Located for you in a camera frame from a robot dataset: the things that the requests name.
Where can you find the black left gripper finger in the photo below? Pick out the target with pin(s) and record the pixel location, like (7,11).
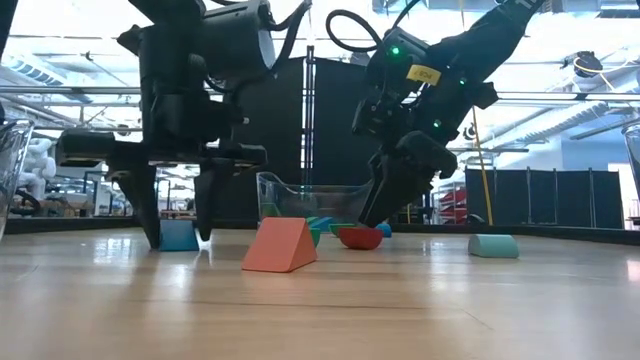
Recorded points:
(207,195)
(145,200)

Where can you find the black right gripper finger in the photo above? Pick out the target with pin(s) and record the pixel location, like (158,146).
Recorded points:
(380,190)
(407,192)

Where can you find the blue wedge block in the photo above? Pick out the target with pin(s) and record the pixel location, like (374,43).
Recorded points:
(179,236)

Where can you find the red half-cylinder block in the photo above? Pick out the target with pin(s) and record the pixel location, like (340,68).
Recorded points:
(361,239)

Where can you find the light cyan half-cylinder block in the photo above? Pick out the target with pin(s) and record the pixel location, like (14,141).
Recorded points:
(493,246)

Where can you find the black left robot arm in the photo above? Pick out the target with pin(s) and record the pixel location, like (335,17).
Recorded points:
(165,50)

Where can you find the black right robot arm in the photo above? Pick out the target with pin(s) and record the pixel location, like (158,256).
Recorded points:
(490,35)

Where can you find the black perforated computer box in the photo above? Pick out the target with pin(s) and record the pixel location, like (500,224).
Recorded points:
(420,215)

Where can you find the red storage shelf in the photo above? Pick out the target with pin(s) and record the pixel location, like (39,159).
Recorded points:
(457,197)

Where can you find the green half-cylinder block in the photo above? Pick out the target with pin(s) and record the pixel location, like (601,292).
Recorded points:
(316,237)
(342,227)

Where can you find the clear plastic bin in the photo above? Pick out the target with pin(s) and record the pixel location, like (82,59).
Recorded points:
(310,200)

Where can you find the orange triangular prism block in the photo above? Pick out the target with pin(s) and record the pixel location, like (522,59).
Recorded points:
(277,247)

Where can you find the black folding partition panel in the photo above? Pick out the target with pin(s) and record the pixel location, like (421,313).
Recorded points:
(285,125)

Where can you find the black room divider panels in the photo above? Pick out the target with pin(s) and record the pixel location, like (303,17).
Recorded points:
(550,200)

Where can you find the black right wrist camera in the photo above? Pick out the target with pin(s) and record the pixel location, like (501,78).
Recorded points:
(395,65)

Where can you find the black table frame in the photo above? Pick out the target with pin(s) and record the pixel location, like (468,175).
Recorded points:
(75,225)

